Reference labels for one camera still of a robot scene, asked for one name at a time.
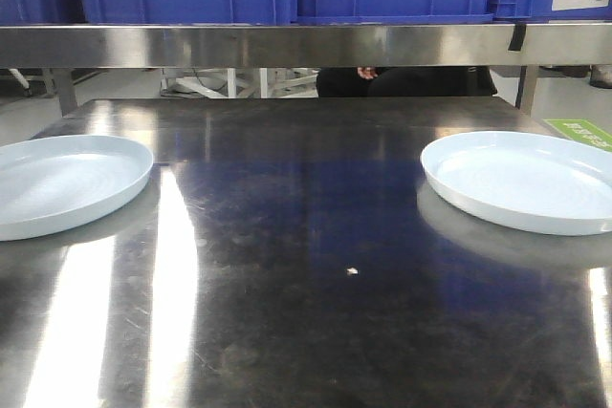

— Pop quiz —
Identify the person in black clothes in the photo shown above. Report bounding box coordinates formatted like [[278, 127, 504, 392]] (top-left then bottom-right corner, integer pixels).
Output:
[[316, 66, 497, 97]]

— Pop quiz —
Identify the black tape strip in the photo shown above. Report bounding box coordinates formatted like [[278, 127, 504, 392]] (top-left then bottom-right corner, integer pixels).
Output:
[[508, 23, 527, 52]]

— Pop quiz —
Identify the light blue plate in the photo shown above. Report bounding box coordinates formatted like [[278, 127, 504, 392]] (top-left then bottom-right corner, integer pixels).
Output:
[[420, 131, 611, 236], [1, 135, 154, 241]]

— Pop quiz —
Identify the green floor sign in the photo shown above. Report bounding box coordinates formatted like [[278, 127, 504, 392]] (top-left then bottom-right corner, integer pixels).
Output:
[[545, 118, 612, 152]]

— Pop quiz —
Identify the white metal frame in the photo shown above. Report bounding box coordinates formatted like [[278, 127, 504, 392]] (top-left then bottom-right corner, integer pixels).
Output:
[[160, 67, 318, 99]]

